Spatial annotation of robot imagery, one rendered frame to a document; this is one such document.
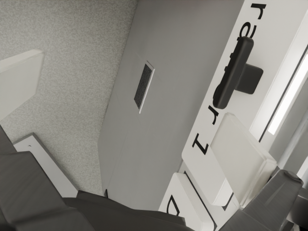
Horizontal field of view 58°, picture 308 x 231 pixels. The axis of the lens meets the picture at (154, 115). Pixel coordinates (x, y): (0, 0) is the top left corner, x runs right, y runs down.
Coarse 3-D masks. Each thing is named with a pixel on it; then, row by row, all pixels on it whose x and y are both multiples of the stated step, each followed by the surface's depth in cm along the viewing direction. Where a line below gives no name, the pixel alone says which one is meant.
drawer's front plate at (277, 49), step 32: (256, 0) 31; (288, 0) 27; (256, 32) 30; (288, 32) 26; (224, 64) 35; (256, 64) 29; (288, 64) 26; (256, 96) 28; (192, 128) 39; (256, 128) 28; (192, 160) 37; (224, 192) 31
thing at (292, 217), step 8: (272, 176) 14; (304, 192) 13; (296, 200) 13; (304, 200) 13; (296, 208) 13; (304, 208) 13; (288, 216) 13; (296, 216) 13; (304, 216) 13; (296, 224) 13; (304, 224) 13
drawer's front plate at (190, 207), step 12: (180, 180) 40; (168, 192) 42; (180, 192) 39; (192, 192) 38; (180, 204) 38; (192, 204) 35; (192, 216) 34; (204, 216) 34; (192, 228) 34; (204, 228) 32
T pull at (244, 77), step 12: (240, 48) 26; (252, 48) 26; (240, 60) 26; (228, 72) 27; (240, 72) 27; (252, 72) 27; (228, 84) 27; (240, 84) 28; (252, 84) 28; (216, 96) 28; (228, 96) 28
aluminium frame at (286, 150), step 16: (304, 96) 25; (304, 112) 24; (288, 128) 25; (304, 128) 25; (272, 144) 27; (288, 144) 25; (304, 144) 24; (288, 160) 25; (304, 160) 23; (304, 176) 24; (240, 208) 29; (288, 224) 25
